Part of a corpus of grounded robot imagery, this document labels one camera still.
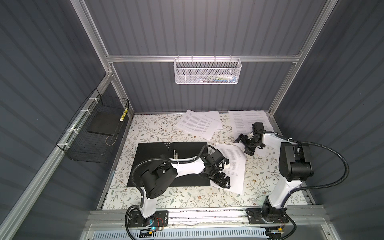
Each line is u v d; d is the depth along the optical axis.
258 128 0.81
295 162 0.51
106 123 0.78
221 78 0.92
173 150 0.96
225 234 0.77
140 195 0.52
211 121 1.16
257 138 0.75
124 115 0.82
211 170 0.70
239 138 0.91
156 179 0.49
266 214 0.67
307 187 0.55
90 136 0.73
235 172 0.89
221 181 0.74
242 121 1.15
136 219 0.73
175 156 0.94
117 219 0.75
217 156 0.71
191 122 1.16
